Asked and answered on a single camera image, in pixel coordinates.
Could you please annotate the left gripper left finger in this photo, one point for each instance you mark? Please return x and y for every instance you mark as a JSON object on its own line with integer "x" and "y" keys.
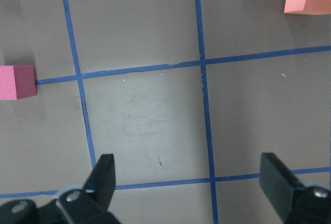
{"x": 100, "y": 185}

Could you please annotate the red foam cube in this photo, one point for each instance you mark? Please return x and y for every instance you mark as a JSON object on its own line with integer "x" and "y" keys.
{"x": 17, "y": 82}

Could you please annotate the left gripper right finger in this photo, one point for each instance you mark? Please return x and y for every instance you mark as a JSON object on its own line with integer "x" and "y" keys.
{"x": 281, "y": 187}

